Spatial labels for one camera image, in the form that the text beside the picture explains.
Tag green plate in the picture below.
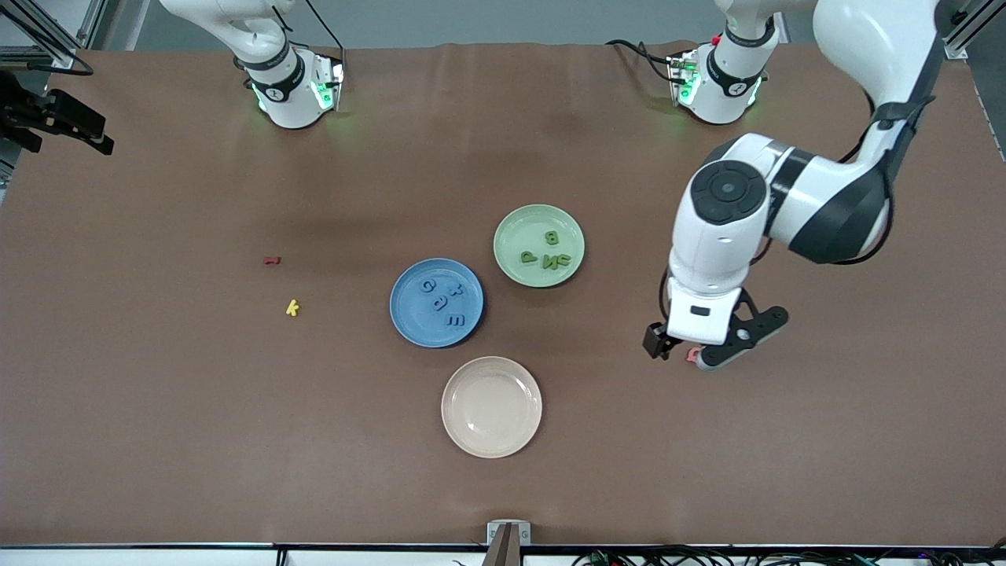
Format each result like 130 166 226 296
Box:
493 204 586 289

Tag beige plate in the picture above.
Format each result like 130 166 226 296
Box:
440 356 544 459

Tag brown table cover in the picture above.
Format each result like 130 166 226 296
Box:
0 41 1006 547

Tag blue plate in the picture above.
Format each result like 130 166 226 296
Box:
389 258 485 349

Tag aluminium frame profile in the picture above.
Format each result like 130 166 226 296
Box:
0 0 107 70
942 0 993 61

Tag tangled black floor cables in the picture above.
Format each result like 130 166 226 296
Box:
572 542 1006 566

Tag grey metal bracket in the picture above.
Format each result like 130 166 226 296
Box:
486 520 532 546

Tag grey camera post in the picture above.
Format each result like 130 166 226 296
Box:
481 524 524 566

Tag black base cable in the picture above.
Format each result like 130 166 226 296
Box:
303 0 347 52
605 38 678 83

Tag white table edge rail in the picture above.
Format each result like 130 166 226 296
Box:
0 546 1006 566

